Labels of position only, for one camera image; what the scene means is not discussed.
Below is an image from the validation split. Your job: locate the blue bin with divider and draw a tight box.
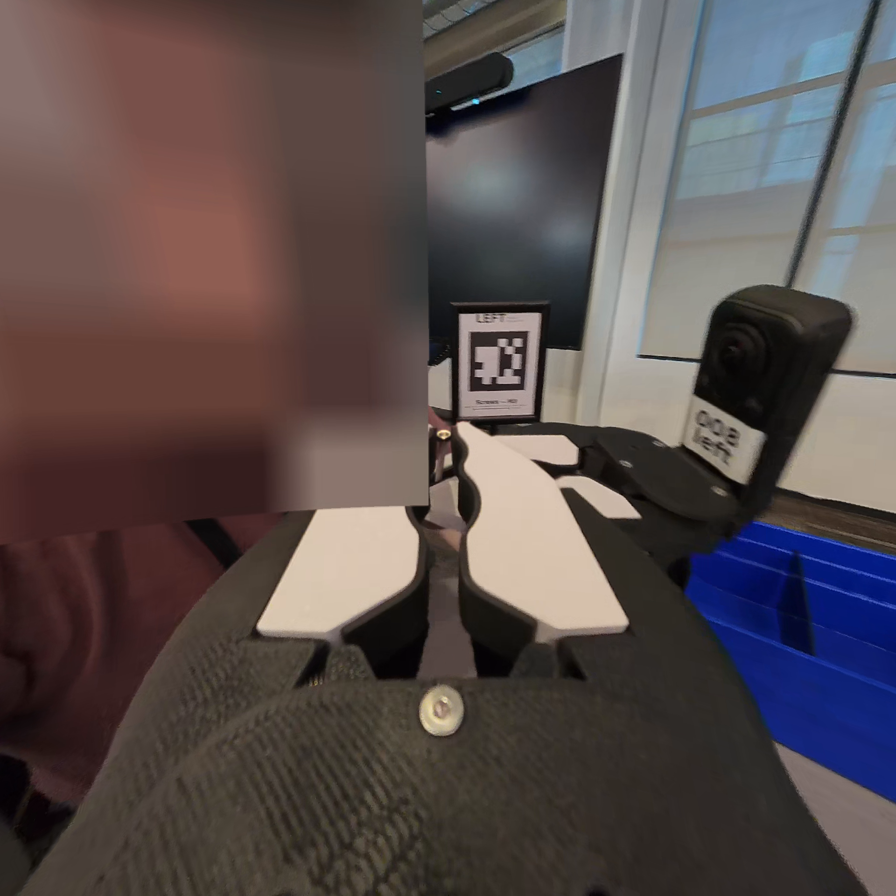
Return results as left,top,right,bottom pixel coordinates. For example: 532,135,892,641
685,519,896,802

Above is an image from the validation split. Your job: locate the large shaded window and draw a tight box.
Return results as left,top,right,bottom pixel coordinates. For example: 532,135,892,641
640,0,896,379

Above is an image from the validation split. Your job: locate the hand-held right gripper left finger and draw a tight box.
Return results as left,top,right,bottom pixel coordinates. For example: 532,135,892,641
257,507,429,676

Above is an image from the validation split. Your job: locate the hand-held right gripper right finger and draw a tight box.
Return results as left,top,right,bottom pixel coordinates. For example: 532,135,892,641
454,422,631,679

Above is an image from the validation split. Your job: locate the framed tag sign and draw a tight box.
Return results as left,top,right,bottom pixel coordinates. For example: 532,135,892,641
450,301,550,423

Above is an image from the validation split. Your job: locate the large black wall screen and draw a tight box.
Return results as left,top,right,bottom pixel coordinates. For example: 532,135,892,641
426,55,624,351

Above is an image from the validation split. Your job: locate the black video bar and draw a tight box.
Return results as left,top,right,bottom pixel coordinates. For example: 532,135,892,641
426,52,515,114

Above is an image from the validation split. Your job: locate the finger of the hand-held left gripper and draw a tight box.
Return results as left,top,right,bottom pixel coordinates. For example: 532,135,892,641
556,476,643,520
490,434,582,466

